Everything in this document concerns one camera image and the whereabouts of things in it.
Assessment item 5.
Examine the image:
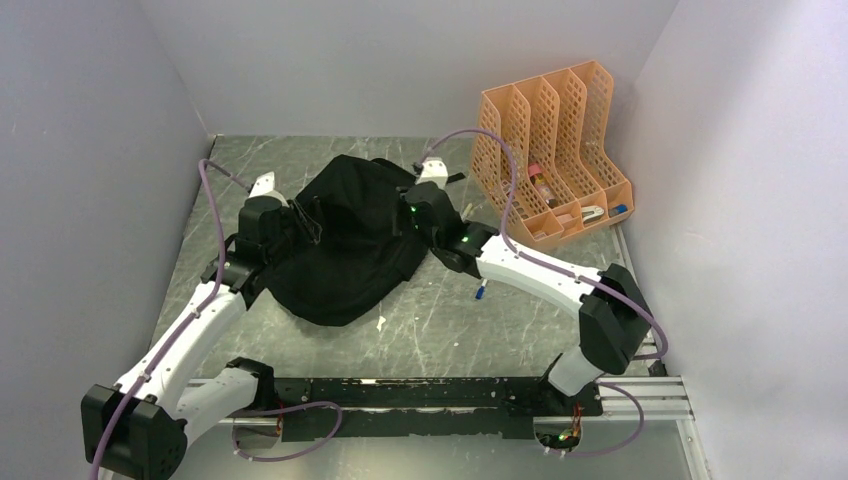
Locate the black student backpack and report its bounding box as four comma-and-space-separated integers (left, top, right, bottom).
267, 155, 429, 327

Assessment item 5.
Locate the thin white pen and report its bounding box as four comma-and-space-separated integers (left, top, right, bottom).
461, 203, 474, 219

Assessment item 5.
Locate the blue capped white pen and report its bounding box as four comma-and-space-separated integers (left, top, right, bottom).
475, 279, 488, 300

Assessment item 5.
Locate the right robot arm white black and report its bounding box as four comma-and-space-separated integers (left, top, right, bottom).
397, 181, 652, 414

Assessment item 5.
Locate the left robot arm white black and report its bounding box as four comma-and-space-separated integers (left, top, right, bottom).
81, 192, 304, 479

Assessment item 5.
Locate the pink capped bottle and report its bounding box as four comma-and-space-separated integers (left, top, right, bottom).
527, 163, 558, 208

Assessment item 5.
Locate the orange plastic file organizer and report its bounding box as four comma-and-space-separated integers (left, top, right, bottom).
470, 61, 635, 251

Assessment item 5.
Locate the silver stapler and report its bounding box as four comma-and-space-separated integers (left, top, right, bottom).
581, 205, 605, 225

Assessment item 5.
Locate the small blue item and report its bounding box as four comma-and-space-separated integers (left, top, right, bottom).
609, 204, 629, 217

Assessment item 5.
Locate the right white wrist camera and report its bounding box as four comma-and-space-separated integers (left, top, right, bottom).
415, 157, 449, 189

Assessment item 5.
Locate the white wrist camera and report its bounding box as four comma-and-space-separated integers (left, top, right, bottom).
249, 172, 287, 205
415, 157, 449, 189

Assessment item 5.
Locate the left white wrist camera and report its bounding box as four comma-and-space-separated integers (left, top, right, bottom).
249, 172, 287, 205

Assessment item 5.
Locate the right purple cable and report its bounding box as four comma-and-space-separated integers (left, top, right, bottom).
413, 128, 669, 458

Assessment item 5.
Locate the purple cable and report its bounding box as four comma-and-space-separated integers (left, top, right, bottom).
413, 128, 669, 458
87, 158, 344, 480

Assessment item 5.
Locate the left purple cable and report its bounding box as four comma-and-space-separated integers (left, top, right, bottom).
87, 158, 344, 480

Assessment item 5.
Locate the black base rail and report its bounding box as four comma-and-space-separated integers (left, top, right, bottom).
275, 377, 603, 442

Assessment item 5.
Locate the aluminium frame rail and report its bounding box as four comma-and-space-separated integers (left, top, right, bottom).
185, 377, 694, 425

